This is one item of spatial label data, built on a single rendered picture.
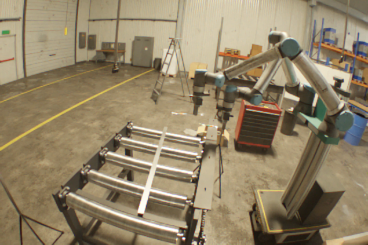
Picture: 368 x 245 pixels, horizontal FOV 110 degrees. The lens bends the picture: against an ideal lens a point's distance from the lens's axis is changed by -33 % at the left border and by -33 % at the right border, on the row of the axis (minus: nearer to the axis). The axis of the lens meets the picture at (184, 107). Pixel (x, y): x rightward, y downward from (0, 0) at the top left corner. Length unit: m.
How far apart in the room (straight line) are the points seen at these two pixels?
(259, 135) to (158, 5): 9.99
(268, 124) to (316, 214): 2.02
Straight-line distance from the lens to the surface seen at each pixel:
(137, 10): 12.49
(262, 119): 3.60
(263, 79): 1.44
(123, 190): 1.47
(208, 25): 11.31
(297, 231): 2.32
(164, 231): 1.20
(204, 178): 1.17
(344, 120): 1.37
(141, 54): 11.64
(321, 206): 2.26
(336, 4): 13.18
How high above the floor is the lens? 1.93
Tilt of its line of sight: 20 degrees down
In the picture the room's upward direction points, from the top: 6 degrees clockwise
